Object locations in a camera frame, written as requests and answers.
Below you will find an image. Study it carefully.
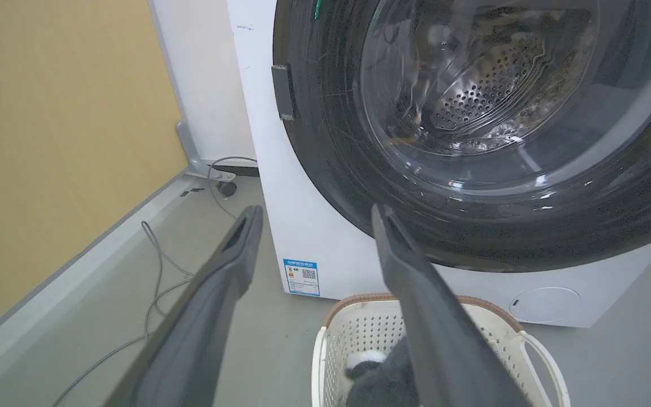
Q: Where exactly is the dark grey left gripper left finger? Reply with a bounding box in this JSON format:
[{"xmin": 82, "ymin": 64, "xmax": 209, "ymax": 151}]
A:
[{"xmin": 104, "ymin": 205, "xmax": 264, "ymax": 407}]

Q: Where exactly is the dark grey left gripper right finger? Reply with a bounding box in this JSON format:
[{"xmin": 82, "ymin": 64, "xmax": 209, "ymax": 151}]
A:
[{"xmin": 371, "ymin": 204, "xmax": 532, "ymax": 407}]

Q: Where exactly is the black round washing machine door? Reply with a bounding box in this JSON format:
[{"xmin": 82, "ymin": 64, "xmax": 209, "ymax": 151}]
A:
[{"xmin": 271, "ymin": 0, "xmax": 651, "ymax": 273}]

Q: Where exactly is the white washing machine body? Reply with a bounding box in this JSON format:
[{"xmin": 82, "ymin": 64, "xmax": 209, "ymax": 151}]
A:
[{"xmin": 226, "ymin": 0, "xmax": 651, "ymax": 329}]

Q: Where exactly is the white plastic laundry basket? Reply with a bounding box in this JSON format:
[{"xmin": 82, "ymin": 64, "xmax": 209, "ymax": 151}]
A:
[{"xmin": 311, "ymin": 293, "xmax": 571, "ymax": 407}]

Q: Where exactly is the grey cloth garment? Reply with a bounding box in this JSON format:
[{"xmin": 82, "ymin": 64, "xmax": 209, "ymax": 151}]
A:
[{"xmin": 346, "ymin": 335, "xmax": 421, "ymax": 407}]

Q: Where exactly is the blue energy label sticker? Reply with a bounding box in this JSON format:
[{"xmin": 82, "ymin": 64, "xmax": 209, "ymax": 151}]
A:
[{"xmin": 283, "ymin": 258, "xmax": 321, "ymax": 297}]

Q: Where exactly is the white partition panel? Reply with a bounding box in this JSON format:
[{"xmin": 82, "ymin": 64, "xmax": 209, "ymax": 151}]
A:
[{"xmin": 146, "ymin": 0, "xmax": 258, "ymax": 176}]

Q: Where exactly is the grey power cable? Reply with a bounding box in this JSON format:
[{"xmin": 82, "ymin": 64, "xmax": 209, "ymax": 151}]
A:
[{"xmin": 50, "ymin": 220, "xmax": 195, "ymax": 407}]

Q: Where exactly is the thin grey cable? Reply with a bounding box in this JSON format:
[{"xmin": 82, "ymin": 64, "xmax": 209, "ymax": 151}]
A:
[{"xmin": 207, "ymin": 156, "xmax": 258, "ymax": 220}]

